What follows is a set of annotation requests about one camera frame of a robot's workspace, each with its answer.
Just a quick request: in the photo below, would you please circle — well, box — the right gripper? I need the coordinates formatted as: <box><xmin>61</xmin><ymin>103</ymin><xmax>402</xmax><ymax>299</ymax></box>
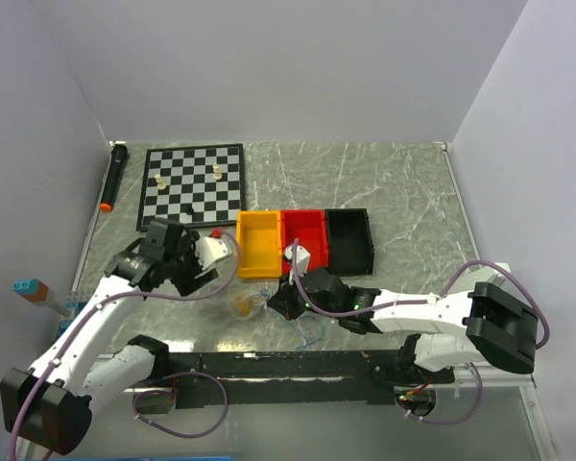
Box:
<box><xmin>268</xmin><ymin>268</ymin><xmax>341</xmax><ymax>322</ymax></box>

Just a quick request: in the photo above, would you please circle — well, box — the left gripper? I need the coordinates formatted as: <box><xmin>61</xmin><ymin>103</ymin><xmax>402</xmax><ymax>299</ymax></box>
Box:
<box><xmin>163</xmin><ymin>230</ymin><xmax>218</xmax><ymax>296</ymax></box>

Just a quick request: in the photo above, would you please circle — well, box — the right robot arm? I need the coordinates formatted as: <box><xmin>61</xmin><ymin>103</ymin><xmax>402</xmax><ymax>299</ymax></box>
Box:
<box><xmin>267</xmin><ymin>268</ymin><xmax>539</xmax><ymax>383</ymax></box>

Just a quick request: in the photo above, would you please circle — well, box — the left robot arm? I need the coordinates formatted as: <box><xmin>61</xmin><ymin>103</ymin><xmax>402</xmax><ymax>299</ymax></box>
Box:
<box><xmin>0</xmin><ymin>218</ymin><xmax>232</xmax><ymax>460</ymax></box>

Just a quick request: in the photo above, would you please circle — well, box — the black plastic bin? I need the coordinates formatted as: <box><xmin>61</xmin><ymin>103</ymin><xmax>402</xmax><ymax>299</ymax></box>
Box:
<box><xmin>324</xmin><ymin>208</ymin><xmax>374</xmax><ymax>277</ymax></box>

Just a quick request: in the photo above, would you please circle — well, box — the red plastic bin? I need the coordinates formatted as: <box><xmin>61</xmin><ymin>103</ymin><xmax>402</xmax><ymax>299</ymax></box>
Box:
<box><xmin>280</xmin><ymin>209</ymin><xmax>329</xmax><ymax>270</ymax></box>

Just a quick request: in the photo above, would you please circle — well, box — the cream chess piece left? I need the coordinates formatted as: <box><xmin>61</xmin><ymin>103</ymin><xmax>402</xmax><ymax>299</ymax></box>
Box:
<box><xmin>155</xmin><ymin>174</ymin><xmax>168</xmax><ymax>192</ymax></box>

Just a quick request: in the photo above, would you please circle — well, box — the cream chess piece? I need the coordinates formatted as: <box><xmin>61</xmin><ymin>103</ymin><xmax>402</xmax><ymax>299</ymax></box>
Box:
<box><xmin>155</xmin><ymin>174</ymin><xmax>168</xmax><ymax>192</ymax></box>
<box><xmin>212</xmin><ymin>163</ymin><xmax>223</xmax><ymax>181</ymax></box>

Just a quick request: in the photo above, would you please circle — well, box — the black white chessboard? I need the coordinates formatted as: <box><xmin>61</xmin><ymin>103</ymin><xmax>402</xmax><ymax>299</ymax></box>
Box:
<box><xmin>136</xmin><ymin>144</ymin><xmax>247</xmax><ymax>231</ymax></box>

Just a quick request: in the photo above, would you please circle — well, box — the yellow plastic bin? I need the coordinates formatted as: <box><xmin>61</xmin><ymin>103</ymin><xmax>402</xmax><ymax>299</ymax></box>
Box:
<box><xmin>236</xmin><ymin>210</ymin><xmax>282</xmax><ymax>279</ymax></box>

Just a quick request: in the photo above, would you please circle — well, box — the cream chess piece right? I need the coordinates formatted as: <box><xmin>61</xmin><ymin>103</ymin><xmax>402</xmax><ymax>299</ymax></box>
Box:
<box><xmin>212</xmin><ymin>163</ymin><xmax>223</xmax><ymax>181</ymax></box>

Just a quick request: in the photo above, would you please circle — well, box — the black marker orange cap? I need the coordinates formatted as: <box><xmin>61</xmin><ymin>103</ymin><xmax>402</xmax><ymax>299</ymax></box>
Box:
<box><xmin>99</xmin><ymin>144</ymin><xmax>129</xmax><ymax>213</ymax></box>

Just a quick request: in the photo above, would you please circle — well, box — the toy brick structure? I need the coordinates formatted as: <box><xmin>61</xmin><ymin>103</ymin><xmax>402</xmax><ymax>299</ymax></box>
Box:
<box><xmin>12</xmin><ymin>279</ymin><xmax>85</xmax><ymax>338</ymax></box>

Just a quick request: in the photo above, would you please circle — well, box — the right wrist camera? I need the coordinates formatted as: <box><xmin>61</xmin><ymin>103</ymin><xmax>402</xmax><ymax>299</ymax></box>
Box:
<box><xmin>282</xmin><ymin>245</ymin><xmax>311</xmax><ymax>276</ymax></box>

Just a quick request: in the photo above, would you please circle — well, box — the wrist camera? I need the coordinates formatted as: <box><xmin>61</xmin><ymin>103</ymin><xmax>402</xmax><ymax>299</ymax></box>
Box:
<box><xmin>282</xmin><ymin>245</ymin><xmax>311</xmax><ymax>276</ymax></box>
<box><xmin>195</xmin><ymin>236</ymin><xmax>232</xmax><ymax>271</ymax></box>

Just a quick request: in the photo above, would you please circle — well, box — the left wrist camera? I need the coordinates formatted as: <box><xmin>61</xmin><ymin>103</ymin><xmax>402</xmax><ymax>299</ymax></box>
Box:
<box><xmin>195</xmin><ymin>236</ymin><xmax>232</xmax><ymax>271</ymax></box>

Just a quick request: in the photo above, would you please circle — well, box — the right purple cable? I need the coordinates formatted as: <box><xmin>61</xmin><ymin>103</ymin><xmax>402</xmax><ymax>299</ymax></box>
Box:
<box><xmin>290</xmin><ymin>237</ymin><xmax>552</xmax><ymax>426</ymax></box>

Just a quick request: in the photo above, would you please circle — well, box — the purple cable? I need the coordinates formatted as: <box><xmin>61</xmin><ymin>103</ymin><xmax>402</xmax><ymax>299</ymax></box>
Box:
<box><xmin>290</xmin><ymin>237</ymin><xmax>552</xmax><ymax>426</ymax></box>
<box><xmin>4</xmin><ymin>228</ymin><xmax>244</xmax><ymax>461</ymax></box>

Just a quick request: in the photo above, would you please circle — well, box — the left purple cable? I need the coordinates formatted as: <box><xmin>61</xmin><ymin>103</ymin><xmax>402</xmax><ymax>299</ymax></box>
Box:
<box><xmin>4</xmin><ymin>228</ymin><xmax>244</xmax><ymax>461</ymax></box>

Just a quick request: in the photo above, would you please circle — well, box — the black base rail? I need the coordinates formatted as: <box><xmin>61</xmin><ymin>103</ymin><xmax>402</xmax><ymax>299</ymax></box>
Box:
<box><xmin>136</xmin><ymin>350</ymin><xmax>455</xmax><ymax>409</ymax></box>

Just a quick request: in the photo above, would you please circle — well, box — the grey white wall bracket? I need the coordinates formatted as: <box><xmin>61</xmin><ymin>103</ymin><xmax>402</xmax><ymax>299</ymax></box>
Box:
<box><xmin>472</xmin><ymin>262</ymin><xmax>510</xmax><ymax>281</ymax></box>

